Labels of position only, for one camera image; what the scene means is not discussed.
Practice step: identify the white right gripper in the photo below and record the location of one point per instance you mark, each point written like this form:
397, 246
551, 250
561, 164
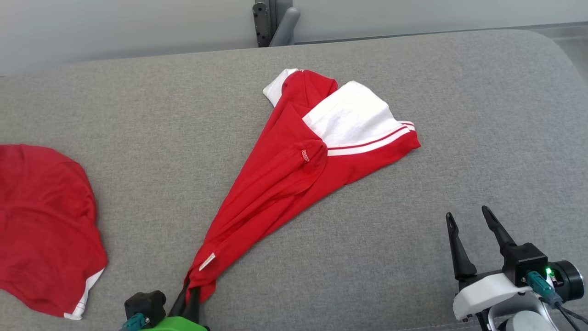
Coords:
482, 292

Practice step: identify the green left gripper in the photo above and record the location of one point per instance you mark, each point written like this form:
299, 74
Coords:
174, 325

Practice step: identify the red white striped jersey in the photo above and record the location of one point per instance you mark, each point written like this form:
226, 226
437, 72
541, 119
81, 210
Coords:
275, 174
46, 220

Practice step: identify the grey rounded tube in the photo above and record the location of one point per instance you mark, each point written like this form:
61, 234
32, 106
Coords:
285, 27

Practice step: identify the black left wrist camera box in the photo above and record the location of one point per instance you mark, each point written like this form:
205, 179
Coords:
146, 305

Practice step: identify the teal left camera connector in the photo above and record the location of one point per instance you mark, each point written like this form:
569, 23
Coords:
135, 322

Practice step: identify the teal camera connector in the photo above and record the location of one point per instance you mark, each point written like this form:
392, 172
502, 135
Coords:
135, 322
539, 284

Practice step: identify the teal right camera connector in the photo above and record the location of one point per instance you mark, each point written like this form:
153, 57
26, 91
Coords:
539, 284

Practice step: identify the dark grey hinge bracket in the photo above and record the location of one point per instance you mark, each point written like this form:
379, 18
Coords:
262, 25

